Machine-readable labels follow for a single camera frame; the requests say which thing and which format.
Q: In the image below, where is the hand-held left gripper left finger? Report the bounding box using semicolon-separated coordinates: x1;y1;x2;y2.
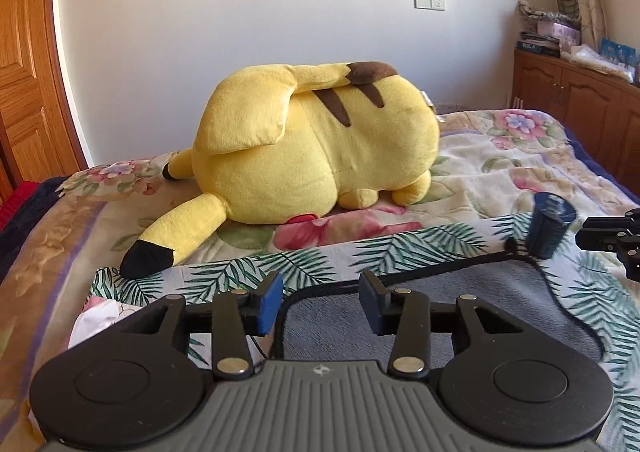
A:
112;271;285;380

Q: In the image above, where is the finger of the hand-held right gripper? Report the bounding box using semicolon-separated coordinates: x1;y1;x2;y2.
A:
582;208;640;233
575;229;640;283

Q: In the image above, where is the blue printed box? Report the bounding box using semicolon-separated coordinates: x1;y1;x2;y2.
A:
600;38;640;83

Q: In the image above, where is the clear plastic bag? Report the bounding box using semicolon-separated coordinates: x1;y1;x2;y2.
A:
560;44;637;81

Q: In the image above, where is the floral blanket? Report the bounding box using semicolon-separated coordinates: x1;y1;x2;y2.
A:
0;109;640;452

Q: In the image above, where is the wooden cabinet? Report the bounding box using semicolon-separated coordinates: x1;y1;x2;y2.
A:
512;49;640;183

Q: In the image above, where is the yellow plush toy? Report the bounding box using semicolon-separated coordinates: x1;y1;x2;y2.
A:
119;60;442;280

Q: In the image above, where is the grey towel with black trim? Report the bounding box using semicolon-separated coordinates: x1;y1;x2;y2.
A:
276;252;603;365

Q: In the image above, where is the stack of boxes and books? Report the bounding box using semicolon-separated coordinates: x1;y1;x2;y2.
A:
516;0;583;57

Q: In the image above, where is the dark blue cloth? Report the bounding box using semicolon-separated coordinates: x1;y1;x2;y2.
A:
0;176;67;277

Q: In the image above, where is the white cloth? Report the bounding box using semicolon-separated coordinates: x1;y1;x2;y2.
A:
66;299;122;349

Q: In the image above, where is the palm leaf printed cloth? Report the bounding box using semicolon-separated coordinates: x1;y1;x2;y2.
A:
90;212;640;452

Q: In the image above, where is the dark blue cylinder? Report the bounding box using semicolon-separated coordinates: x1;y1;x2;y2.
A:
529;191;578;259

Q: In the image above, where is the wooden door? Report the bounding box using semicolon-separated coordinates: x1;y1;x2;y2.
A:
0;0;90;195

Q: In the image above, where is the dark red cloth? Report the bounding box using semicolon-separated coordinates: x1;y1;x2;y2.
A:
0;181;49;229

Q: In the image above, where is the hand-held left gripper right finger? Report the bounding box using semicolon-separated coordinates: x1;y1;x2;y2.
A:
359;269;531;379

